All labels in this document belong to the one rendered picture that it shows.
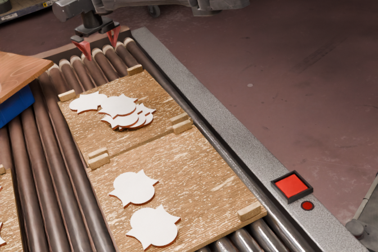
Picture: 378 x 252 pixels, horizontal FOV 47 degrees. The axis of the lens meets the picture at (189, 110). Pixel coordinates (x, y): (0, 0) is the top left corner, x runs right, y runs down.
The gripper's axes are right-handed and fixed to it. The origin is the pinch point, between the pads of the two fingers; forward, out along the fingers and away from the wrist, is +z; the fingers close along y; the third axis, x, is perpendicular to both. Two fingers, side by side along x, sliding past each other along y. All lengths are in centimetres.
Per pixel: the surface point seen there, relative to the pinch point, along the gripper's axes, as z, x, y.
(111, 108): 18.8, -2.5, -4.0
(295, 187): 22, -66, 4
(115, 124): 19.7, -8.8, -7.9
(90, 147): 22.7, -7.5, -17.7
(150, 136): 22.5, -20.0, -3.6
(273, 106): 117, 31, 131
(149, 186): 21.3, -36.4, -18.7
